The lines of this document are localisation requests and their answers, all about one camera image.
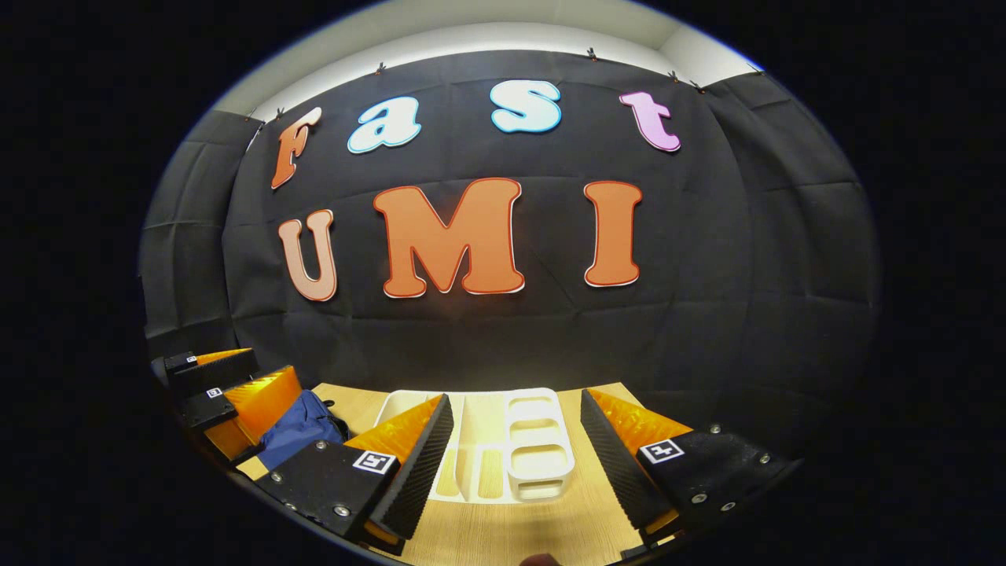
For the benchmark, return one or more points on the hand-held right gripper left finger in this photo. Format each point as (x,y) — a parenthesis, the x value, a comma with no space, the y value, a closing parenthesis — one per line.
(420,472)

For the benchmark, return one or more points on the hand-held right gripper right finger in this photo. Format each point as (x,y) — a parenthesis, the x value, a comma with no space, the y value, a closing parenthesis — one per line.
(613,464)

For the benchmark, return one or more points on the white bookshelf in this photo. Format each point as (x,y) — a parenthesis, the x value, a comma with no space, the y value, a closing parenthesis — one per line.
(534,472)

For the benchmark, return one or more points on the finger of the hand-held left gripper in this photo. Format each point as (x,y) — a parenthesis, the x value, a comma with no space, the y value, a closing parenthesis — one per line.
(216,373)
(263,405)

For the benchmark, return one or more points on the blue schoolbag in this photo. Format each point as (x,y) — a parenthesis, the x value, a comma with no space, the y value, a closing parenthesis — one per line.
(299,432)

